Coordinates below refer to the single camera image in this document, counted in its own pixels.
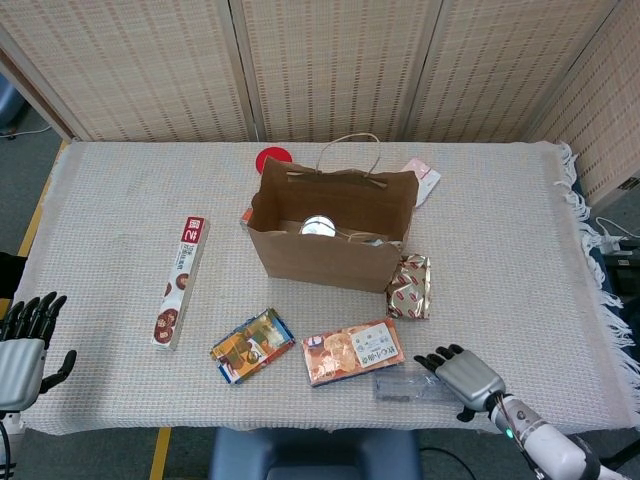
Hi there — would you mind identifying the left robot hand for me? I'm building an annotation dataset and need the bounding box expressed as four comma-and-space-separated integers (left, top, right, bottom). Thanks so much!
0, 292, 79, 414

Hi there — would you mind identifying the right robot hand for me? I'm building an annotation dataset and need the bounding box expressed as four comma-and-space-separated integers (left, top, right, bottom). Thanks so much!
413, 343, 507, 424

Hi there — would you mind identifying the clear plastic bottle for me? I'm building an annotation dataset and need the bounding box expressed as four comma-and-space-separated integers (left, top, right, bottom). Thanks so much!
374, 369, 451, 404

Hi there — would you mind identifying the gold-red foil packet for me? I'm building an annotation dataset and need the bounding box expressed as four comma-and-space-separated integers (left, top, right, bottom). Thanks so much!
384, 254, 432, 321

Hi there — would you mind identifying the orange cookie package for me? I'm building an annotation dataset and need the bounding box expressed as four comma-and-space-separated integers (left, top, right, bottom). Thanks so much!
302, 318, 405, 389

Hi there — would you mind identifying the green can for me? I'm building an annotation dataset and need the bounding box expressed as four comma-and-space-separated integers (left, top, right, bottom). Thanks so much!
299, 213, 339, 239

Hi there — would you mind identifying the black box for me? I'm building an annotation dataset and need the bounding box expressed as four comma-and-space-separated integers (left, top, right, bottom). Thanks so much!
0, 252, 26, 301

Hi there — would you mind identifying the long white cookie box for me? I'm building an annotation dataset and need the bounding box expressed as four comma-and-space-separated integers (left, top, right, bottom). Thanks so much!
151, 216, 211, 351

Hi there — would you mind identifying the brown paper bag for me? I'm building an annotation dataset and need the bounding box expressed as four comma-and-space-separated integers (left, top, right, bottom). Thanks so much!
247, 133, 420, 295

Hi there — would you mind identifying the blue padded chair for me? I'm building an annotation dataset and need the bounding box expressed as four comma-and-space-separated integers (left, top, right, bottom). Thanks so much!
208, 428, 422, 480

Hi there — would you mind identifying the black device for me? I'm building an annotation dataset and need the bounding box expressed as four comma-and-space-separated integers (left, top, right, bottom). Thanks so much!
602, 252, 640, 301

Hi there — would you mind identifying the white woven tablecloth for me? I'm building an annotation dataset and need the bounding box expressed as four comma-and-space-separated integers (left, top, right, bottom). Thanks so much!
9, 139, 636, 436

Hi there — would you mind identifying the white power strip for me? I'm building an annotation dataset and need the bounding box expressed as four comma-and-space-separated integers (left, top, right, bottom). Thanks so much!
594, 217, 640, 256

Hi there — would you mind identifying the white pink packet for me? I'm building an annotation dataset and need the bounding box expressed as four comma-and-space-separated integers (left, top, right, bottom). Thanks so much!
403, 157, 442, 207

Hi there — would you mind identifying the orange green folded carton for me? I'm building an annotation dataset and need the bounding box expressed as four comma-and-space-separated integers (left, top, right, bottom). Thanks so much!
209, 307, 296, 386

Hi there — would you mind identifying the woven folding screen panel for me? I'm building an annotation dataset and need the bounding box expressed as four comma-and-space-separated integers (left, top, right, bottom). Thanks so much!
404, 0, 621, 144
0, 0, 251, 144
529, 0, 640, 206
242, 0, 444, 144

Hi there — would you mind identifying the red round lid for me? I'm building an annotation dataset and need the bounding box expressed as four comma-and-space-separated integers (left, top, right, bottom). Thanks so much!
254, 146, 294, 176

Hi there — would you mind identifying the black floor cable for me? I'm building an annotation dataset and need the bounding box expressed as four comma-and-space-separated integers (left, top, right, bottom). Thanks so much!
419, 447, 476, 480

